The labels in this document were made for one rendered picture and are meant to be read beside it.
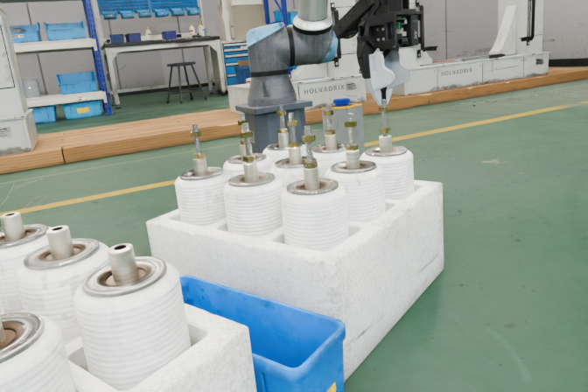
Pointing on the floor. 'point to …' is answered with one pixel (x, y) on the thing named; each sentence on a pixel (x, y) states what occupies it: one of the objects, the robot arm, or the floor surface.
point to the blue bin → (278, 338)
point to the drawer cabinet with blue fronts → (233, 52)
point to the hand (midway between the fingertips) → (379, 97)
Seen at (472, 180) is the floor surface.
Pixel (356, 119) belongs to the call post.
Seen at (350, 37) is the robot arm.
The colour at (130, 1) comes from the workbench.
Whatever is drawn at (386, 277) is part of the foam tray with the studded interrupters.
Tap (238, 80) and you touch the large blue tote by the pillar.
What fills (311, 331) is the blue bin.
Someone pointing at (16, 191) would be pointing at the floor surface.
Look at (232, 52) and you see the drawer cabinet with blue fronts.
